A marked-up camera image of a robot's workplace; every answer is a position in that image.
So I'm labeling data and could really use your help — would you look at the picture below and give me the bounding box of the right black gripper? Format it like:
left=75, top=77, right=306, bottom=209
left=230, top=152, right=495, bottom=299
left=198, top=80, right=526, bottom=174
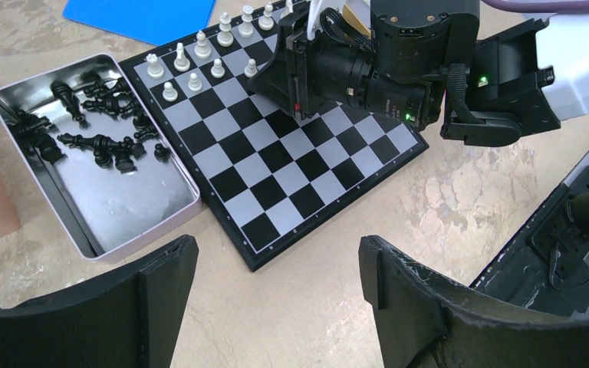
left=248, top=7, right=325, bottom=120

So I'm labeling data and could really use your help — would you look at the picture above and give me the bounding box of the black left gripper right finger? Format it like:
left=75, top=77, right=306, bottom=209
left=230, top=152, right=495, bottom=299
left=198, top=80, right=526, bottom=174
left=358, top=235, right=589, bottom=367

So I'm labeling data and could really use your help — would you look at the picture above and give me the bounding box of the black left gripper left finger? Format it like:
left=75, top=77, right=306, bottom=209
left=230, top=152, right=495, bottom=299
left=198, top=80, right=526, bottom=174
left=0, top=235, right=199, bottom=367

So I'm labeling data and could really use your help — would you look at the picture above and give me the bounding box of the white pawn second row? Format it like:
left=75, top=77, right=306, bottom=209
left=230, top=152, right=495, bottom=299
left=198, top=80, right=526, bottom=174
left=244, top=58, right=258, bottom=78
left=210, top=58, right=225, bottom=79

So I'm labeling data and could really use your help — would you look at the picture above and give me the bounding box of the white queen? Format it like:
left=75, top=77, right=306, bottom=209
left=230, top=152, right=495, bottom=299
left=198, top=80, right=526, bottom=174
left=238, top=5, right=254, bottom=38

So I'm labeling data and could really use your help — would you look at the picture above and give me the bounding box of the white bishop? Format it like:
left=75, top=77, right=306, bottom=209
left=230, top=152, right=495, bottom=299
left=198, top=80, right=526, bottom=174
left=258, top=2, right=275, bottom=31
left=194, top=30, right=212, bottom=60

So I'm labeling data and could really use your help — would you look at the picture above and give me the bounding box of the white king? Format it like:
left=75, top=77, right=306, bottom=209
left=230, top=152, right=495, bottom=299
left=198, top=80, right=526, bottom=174
left=216, top=11, right=234, bottom=48

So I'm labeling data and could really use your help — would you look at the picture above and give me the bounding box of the white knight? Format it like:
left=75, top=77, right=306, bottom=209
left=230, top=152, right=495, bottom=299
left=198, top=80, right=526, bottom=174
left=280, top=0, right=294, bottom=19

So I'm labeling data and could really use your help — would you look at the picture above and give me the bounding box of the white piece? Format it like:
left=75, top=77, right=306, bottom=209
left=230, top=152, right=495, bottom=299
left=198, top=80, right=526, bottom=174
left=173, top=42, right=191, bottom=72

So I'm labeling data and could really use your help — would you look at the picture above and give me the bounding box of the white pawn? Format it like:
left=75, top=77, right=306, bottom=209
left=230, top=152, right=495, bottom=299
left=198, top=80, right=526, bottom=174
left=162, top=81, right=179, bottom=103

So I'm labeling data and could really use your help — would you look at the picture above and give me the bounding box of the white rook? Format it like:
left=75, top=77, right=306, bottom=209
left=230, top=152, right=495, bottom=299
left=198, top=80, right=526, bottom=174
left=145, top=53, right=164, bottom=79

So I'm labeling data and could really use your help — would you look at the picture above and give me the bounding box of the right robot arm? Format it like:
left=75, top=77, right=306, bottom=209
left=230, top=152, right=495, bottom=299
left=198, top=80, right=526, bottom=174
left=248, top=1, right=589, bottom=367

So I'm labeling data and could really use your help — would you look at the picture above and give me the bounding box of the black pawn chess piece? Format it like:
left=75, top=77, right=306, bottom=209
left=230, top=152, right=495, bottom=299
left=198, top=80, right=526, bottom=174
left=94, top=150, right=113, bottom=169

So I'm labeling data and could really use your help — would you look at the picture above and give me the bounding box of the black king chess piece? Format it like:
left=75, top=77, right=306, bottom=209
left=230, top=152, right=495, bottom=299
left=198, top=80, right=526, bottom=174
left=57, top=133, right=133, bottom=152

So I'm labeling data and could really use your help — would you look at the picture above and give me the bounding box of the silver tin with black pieces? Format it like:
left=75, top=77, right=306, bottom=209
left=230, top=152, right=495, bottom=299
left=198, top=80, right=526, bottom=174
left=0, top=54, right=202, bottom=264

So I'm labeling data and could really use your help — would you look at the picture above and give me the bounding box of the black and white chessboard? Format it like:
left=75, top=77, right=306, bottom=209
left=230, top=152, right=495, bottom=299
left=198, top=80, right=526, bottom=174
left=120, top=16, right=429, bottom=271

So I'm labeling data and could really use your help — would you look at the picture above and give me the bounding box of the black pawn near tin edge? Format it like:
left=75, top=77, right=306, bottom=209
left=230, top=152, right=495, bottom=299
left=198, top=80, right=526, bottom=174
left=153, top=143, right=171, bottom=163

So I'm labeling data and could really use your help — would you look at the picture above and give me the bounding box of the black mounting rail base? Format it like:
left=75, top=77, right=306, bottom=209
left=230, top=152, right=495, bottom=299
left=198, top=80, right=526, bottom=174
left=471, top=166, right=589, bottom=317

